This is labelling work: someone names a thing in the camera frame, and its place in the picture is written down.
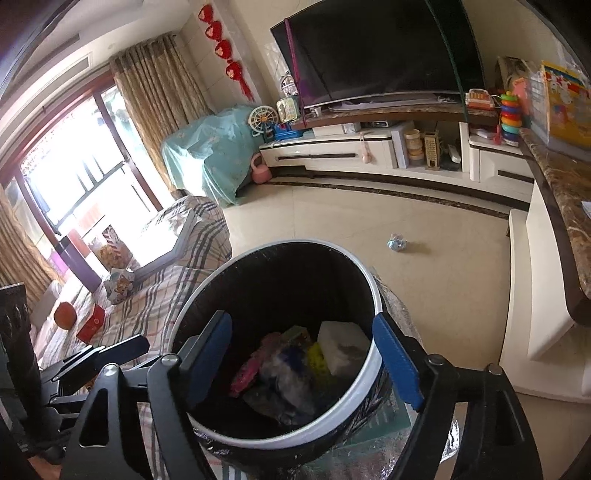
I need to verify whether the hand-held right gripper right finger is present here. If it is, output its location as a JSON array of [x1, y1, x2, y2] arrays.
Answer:
[[372, 311, 532, 480]]

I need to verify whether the white plastic bag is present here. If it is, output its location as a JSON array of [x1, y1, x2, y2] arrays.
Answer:
[[245, 346, 315, 418]]

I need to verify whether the dark blue snack packet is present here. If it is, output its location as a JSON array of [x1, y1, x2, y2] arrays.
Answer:
[[281, 346, 308, 371]]

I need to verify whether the teal book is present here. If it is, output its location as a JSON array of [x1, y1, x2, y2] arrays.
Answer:
[[342, 392, 413, 445]]

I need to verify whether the white bin with black liner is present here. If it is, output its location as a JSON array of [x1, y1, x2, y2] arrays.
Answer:
[[168, 240, 384, 480]]

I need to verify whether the white TV cabinet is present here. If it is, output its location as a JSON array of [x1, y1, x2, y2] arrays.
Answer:
[[259, 104, 536, 204]]

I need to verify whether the black television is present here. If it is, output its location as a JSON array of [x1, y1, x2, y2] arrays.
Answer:
[[270, 0, 485, 110]]

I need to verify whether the red snack packet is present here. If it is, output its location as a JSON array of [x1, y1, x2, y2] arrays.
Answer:
[[230, 335, 274, 396]]

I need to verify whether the toy cash register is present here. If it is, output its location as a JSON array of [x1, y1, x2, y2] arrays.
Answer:
[[466, 88, 499, 112]]

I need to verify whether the balcony glass door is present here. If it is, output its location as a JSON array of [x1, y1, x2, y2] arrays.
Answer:
[[0, 85, 171, 241]]

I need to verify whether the white box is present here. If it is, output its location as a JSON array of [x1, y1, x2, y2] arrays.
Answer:
[[318, 320, 371, 376]]

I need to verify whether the red heart string decoration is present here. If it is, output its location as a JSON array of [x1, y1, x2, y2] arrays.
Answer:
[[198, 4, 252, 100]]

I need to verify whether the blue cartoon packet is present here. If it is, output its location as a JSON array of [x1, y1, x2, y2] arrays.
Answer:
[[104, 268, 136, 304]]

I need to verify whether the marble counter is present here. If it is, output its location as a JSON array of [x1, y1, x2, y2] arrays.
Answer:
[[519, 129, 591, 324]]

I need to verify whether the apple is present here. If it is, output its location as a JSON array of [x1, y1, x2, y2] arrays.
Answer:
[[54, 302, 77, 329]]

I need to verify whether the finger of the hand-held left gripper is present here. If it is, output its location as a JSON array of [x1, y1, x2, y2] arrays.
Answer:
[[46, 369, 100, 416], [41, 335, 149, 384]]

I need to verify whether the pink kettlebell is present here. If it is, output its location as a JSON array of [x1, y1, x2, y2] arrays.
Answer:
[[249, 154, 273, 184]]

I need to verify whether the teal covered furniture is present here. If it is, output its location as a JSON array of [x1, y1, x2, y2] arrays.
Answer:
[[161, 105, 278, 206]]

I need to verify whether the beige curtain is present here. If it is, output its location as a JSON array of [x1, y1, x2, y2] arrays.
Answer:
[[0, 185, 61, 296], [109, 37, 218, 199]]

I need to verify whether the stacking ring toy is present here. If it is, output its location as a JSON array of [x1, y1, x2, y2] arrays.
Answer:
[[499, 92, 526, 147]]

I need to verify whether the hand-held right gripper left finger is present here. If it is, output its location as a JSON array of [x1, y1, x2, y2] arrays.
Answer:
[[60, 310, 234, 480]]

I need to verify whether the clear cookie jar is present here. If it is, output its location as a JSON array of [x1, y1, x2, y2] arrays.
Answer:
[[90, 224, 132, 273]]

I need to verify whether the colourful picture box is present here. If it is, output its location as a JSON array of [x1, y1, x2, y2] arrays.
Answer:
[[538, 60, 591, 149]]

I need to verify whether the wooden toy building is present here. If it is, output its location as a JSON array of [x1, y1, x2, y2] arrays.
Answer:
[[422, 130, 440, 172]]

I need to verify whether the green stick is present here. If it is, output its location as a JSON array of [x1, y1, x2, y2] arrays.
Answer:
[[425, 0, 469, 123]]

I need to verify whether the yellow foam fruit net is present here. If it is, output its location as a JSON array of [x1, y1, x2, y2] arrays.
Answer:
[[307, 342, 334, 376]]

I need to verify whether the small red box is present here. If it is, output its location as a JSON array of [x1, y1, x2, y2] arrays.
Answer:
[[76, 305, 106, 342]]

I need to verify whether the purple bottle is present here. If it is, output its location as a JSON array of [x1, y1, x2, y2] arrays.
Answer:
[[55, 235, 100, 292]]

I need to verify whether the ferris wheel toy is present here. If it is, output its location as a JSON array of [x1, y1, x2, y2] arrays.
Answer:
[[248, 106, 280, 139]]

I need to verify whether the stack of round containers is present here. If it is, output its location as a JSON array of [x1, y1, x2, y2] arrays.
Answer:
[[404, 129, 424, 160]]

